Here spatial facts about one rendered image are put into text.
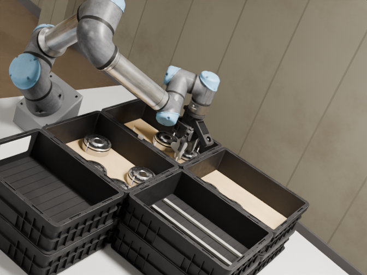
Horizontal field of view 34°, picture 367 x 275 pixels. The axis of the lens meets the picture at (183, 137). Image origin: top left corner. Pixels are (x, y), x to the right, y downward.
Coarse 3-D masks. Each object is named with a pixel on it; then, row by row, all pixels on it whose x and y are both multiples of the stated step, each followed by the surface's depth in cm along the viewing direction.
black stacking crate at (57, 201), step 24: (0, 144) 187; (48, 144) 198; (0, 168) 192; (24, 168) 196; (48, 168) 200; (72, 168) 194; (0, 192) 173; (24, 192) 186; (48, 192) 190; (72, 192) 194; (96, 192) 191; (24, 216) 169; (48, 216) 180; (96, 216) 180; (48, 240) 165; (72, 240) 175
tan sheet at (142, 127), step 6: (138, 120) 249; (132, 126) 243; (138, 126) 244; (144, 126) 246; (150, 126) 248; (138, 132) 240; (144, 132) 242; (150, 132) 244; (156, 132) 245; (144, 138) 238; (150, 138) 240
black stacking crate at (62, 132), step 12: (84, 120) 218; (96, 120) 224; (108, 120) 221; (60, 132) 209; (72, 132) 216; (84, 132) 222; (96, 132) 226; (108, 132) 223; (120, 132) 219; (120, 144) 221; (132, 144) 217; (132, 156) 219; (144, 156) 216; (156, 156) 212; (156, 168) 214; (168, 168) 211; (120, 204) 190; (120, 216) 192
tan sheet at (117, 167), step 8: (72, 144) 217; (80, 144) 219; (80, 152) 214; (112, 152) 221; (96, 160) 213; (104, 160) 215; (112, 160) 217; (120, 160) 219; (112, 168) 213; (120, 168) 214; (128, 168) 216; (112, 176) 208; (120, 176) 210; (128, 184) 208
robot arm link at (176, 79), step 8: (168, 72) 214; (176, 72) 214; (184, 72) 215; (168, 80) 214; (176, 80) 213; (184, 80) 214; (192, 80) 214; (168, 88) 213; (176, 88) 212; (184, 88) 213; (192, 88) 215; (184, 96) 214
